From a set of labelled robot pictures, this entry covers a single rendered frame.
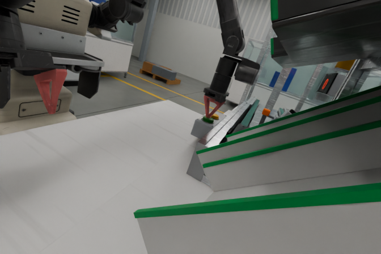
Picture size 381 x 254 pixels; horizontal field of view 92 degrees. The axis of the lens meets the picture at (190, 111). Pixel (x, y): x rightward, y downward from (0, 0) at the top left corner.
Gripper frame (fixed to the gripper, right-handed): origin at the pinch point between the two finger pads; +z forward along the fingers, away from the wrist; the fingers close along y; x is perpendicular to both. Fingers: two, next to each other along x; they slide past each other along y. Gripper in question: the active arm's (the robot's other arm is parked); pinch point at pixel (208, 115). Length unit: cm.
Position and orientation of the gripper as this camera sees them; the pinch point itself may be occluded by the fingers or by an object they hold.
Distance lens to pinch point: 64.3
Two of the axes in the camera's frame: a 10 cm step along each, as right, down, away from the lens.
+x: -8.7, -3.9, 3.1
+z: -3.0, 9.1, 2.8
